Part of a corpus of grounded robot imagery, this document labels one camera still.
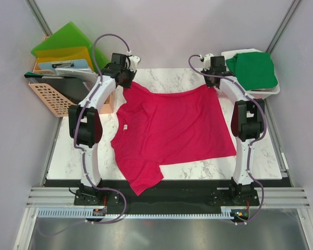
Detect yellow plastic folder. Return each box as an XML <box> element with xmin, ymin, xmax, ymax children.
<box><xmin>35</xmin><ymin>46</ymin><xmax>94</xmax><ymax>70</ymax></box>

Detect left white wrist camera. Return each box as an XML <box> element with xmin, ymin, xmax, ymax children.
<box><xmin>126</xmin><ymin>51</ymin><xmax>141</xmax><ymax>72</ymax></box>

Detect green t shirt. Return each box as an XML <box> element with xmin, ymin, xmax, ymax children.
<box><xmin>225</xmin><ymin>52</ymin><xmax>278</xmax><ymax>91</ymax></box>

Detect white paper documents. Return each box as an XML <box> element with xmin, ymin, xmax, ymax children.
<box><xmin>55</xmin><ymin>68</ymin><xmax>98</xmax><ymax>91</ymax></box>

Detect aluminium corner post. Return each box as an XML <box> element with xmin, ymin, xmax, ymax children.
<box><xmin>266</xmin><ymin>0</ymin><xmax>303</xmax><ymax>54</ymax></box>
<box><xmin>25</xmin><ymin>0</ymin><xmax>52</xmax><ymax>36</ymax></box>

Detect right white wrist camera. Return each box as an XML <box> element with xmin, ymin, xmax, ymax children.
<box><xmin>199</xmin><ymin>53</ymin><xmax>214</xmax><ymax>70</ymax></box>

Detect right aluminium corner post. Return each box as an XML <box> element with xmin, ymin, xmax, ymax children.
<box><xmin>266</xmin><ymin>0</ymin><xmax>303</xmax><ymax>54</ymax></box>

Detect white slotted cable duct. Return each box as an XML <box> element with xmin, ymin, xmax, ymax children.
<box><xmin>37</xmin><ymin>208</ymin><xmax>248</xmax><ymax>219</ymax></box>

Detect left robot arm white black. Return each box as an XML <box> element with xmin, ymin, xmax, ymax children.
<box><xmin>68</xmin><ymin>52</ymin><xmax>140</xmax><ymax>206</ymax></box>

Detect aluminium frame rail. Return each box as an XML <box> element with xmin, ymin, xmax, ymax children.
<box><xmin>26</xmin><ymin>187</ymin><xmax>309</xmax><ymax>209</ymax></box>

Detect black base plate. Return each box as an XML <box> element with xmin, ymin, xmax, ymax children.
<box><xmin>73</xmin><ymin>178</ymin><xmax>260</xmax><ymax>215</ymax></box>

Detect white t shirt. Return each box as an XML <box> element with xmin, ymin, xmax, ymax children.
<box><xmin>221</xmin><ymin>48</ymin><xmax>261</xmax><ymax>60</ymax></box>

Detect green plastic folder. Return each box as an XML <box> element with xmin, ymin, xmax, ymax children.
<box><xmin>31</xmin><ymin>22</ymin><xmax>110</xmax><ymax>71</ymax></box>

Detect left aluminium corner post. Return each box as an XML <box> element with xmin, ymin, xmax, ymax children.
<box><xmin>25</xmin><ymin>0</ymin><xmax>52</xmax><ymax>36</ymax></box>

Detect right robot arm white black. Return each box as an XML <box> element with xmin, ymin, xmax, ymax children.
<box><xmin>201</xmin><ymin>54</ymin><xmax>267</xmax><ymax>206</ymax></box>

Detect peach perforated file organizer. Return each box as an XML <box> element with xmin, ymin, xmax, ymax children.
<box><xmin>28</xmin><ymin>36</ymin><xmax>115</xmax><ymax>118</ymax></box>

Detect white plastic laundry basket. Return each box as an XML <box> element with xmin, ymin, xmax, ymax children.
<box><xmin>216</xmin><ymin>48</ymin><xmax>281</xmax><ymax>101</ymax></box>

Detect blue clipboard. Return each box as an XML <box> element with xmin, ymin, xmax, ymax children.
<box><xmin>38</xmin><ymin>59</ymin><xmax>89</xmax><ymax>72</ymax></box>

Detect pink red t shirt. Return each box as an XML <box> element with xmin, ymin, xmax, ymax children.
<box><xmin>111</xmin><ymin>83</ymin><xmax>236</xmax><ymax>195</ymax></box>

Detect black folder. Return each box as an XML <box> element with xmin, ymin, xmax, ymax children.
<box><xmin>24</xmin><ymin>72</ymin><xmax>90</xmax><ymax>104</ymax></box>

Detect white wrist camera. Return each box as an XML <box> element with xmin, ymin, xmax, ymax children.
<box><xmin>126</xmin><ymin>51</ymin><xmax>141</xmax><ymax>72</ymax></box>
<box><xmin>199</xmin><ymin>53</ymin><xmax>214</xmax><ymax>70</ymax></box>

